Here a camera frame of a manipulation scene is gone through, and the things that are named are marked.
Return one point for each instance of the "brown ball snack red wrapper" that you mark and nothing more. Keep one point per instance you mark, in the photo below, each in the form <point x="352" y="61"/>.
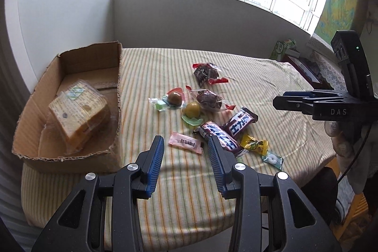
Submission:
<point x="174" y="98"/>

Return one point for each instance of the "brown cardboard box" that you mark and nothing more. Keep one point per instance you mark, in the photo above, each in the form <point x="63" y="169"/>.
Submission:
<point x="99" y="65"/>

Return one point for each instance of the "small green candy clear wrapper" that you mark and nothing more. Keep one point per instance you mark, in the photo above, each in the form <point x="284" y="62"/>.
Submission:
<point x="158" y="104"/>

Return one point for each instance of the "dark red wooden cabinet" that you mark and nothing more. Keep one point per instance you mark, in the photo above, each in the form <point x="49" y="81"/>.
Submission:
<point x="304" y="71"/>

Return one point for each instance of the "packaged bread slices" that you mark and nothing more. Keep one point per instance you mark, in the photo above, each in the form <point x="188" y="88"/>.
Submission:
<point x="76" y="114"/>

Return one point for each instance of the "green mint candy packet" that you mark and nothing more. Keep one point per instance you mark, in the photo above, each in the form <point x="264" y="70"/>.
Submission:
<point x="273" y="159"/>

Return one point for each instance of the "red dried meat snack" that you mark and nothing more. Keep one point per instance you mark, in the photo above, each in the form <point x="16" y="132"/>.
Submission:
<point x="208" y="73"/>

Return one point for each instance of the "clear dried plum snack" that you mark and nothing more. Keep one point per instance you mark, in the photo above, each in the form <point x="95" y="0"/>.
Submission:
<point x="209" y="101"/>

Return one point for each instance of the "green carton box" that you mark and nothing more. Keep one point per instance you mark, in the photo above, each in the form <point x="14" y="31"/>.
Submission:
<point x="280" y="49"/>

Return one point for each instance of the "gloved right hand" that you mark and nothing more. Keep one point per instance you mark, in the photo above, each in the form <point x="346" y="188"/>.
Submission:
<point x="364" y="149"/>

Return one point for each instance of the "striped yellow table cloth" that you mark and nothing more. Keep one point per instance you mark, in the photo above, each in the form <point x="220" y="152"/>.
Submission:
<point x="159" y="92"/>

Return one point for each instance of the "white lace cloth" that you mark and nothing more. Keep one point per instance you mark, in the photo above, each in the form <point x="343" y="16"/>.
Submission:
<point x="329" y="71"/>

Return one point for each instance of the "snickers bar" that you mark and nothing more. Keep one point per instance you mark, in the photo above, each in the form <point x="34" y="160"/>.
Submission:
<point x="227" y="142"/>
<point x="238" y="122"/>

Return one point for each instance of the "pink candy packet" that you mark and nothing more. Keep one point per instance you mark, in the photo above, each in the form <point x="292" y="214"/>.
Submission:
<point x="185" y="142"/>

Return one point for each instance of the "white cabinet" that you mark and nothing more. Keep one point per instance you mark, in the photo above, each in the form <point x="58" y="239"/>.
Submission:
<point x="38" y="30"/>

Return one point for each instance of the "yellow ball snack green wrapper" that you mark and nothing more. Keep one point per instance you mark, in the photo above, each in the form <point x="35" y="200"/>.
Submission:
<point x="191" y="114"/>

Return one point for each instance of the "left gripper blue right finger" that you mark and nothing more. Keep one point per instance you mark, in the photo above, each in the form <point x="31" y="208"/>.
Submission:
<point x="293" y="222"/>

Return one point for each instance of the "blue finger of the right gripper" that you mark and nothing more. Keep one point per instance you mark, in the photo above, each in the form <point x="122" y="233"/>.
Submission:
<point x="309" y="94"/>
<point x="294" y="103"/>

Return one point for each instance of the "yellow candy wrapper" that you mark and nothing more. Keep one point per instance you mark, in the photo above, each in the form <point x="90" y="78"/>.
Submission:
<point x="254" y="145"/>

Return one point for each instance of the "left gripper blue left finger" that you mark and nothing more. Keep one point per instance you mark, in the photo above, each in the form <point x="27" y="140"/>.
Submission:
<point x="79" y="222"/>

